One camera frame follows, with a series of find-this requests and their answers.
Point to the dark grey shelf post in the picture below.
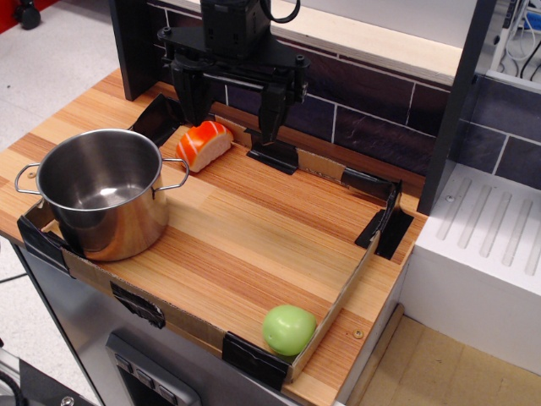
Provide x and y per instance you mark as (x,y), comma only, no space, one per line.
(135,25)

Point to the stainless steel pot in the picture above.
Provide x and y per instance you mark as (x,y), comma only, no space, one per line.
(105,190)

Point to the dark grey right post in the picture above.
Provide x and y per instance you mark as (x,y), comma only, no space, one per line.
(476,59)

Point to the green toy apple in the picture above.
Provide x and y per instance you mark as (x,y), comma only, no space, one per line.
(287,329)

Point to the cardboard fence with black tape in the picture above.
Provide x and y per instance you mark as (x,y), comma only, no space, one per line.
(244,237)

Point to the silver toy oven front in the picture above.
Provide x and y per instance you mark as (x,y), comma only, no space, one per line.
(126,360)

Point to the salmon sushi toy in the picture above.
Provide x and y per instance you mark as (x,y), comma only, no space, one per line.
(199,146)

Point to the white cables background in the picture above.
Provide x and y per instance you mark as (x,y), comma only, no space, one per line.
(517,53)

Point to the white dish drainer sink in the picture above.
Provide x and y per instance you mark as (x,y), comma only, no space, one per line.
(474,274)

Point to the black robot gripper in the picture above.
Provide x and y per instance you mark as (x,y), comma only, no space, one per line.
(234,45)

